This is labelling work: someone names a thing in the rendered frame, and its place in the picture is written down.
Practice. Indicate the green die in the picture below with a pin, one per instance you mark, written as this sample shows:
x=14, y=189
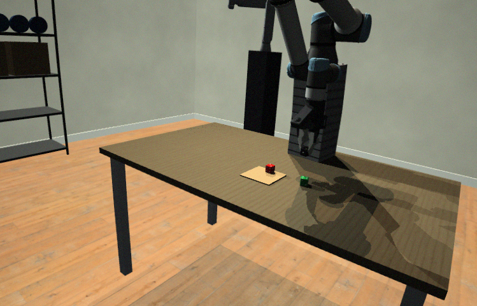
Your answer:
x=304, y=181

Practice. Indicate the tan mat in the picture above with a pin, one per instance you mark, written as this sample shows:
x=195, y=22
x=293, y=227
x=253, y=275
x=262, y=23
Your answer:
x=259, y=174

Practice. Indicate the red die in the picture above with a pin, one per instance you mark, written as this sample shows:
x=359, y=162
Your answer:
x=270, y=168

